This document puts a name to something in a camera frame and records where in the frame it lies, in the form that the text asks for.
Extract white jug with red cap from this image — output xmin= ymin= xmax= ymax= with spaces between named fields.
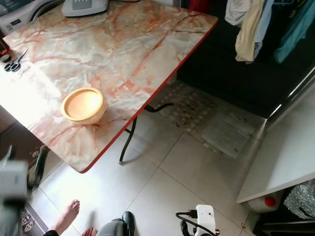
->
xmin=246 ymin=192 xmax=288 ymax=213

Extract white hanging cloth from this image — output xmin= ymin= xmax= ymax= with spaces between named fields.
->
xmin=224 ymin=0 xmax=252 ymax=26

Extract patterned floor mat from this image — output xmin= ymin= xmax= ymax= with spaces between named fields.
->
xmin=150 ymin=81 xmax=266 ymax=159

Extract grey kitchen scale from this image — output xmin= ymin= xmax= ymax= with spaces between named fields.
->
xmin=62 ymin=0 xmax=110 ymax=18

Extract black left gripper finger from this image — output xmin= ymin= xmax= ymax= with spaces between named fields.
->
xmin=30 ymin=146 xmax=50 ymax=190

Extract white washing machine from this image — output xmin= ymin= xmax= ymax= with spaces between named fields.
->
xmin=0 ymin=0 xmax=64 ymax=35

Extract fridge door with silver handle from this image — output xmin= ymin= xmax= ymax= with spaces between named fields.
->
xmin=235 ymin=64 xmax=315 ymax=204

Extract marble pattern folding table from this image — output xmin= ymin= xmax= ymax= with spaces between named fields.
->
xmin=0 ymin=0 xmax=219 ymax=174

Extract grey black robot left leg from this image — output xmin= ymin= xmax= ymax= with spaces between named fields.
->
xmin=97 ymin=211 xmax=136 ymax=236

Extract beige hanging cloth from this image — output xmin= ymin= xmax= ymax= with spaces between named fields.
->
xmin=235 ymin=0 xmax=266 ymax=63

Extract teal hanging cloth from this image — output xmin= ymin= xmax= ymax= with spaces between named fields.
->
xmin=274 ymin=0 xmax=315 ymax=63

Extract pale blue hanging cloth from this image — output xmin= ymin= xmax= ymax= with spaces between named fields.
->
xmin=253 ymin=0 xmax=275 ymax=59

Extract tan plastic bowl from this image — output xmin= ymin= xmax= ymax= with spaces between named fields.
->
xmin=62 ymin=87 xmax=107 ymax=125

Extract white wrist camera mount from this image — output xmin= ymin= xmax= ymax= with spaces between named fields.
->
xmin=0 ymin=160 xmax=30 ymax=203
xmin=195 ymin=205 xmax=220 ymax=236

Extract orange black tool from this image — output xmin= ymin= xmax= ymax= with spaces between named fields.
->
xmin=0 ymin=39 xmax=11 ymax=62

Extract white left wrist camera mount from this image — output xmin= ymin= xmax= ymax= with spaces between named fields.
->
xmin=0 ymin=160 xmax=30 ymax=203

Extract black handled scissors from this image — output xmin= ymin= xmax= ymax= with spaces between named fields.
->
xmin=4 ymin=48 xmax=29 ymax=73

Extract clear bubble wrap sheet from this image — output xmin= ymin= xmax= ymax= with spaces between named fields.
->
xmin=283 ymin=179 xmax=315 ymax=219

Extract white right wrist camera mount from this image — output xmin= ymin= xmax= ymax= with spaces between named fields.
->
xmin=195 ymin=205 xmax=220 ymax=236

